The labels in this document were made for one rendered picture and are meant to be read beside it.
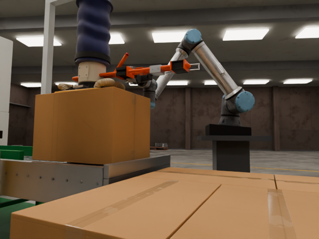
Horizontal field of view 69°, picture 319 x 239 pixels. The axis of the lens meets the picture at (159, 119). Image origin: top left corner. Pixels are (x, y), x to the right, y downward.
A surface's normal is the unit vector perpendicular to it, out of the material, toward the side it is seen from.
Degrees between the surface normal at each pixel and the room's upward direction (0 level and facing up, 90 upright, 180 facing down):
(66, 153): 90
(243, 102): 95
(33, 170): 90
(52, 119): 90
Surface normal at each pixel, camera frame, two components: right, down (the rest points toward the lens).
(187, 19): -0.10, -0.08
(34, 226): -0.42, -0.07
